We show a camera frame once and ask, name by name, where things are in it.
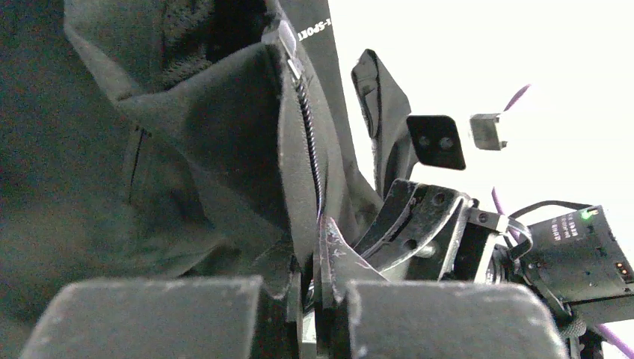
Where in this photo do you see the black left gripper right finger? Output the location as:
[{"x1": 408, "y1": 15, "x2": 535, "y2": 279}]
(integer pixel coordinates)
[{"x1": 314, "y1": 217, "x2": 567, "y2": 358}]

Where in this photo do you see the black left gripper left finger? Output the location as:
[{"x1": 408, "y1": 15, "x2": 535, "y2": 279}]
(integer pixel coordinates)
[{"x1": 21, "y1": 241, "x2": 302, "y2": 358}]

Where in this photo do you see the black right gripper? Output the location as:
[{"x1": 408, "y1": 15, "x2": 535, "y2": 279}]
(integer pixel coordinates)
[{"x1": 354, "y1": 179, "x2": 633, "y2": 358}]

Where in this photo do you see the black zip-up jacket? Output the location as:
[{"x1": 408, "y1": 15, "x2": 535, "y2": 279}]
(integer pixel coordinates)
[{"x1": 1, "y1": 1, "x2": 384, "y2": 358}]

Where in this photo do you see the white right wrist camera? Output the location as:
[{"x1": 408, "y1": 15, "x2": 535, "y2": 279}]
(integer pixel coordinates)
[{"x1": 406, "y1": 113, "x2": 508, "y2": 171}]

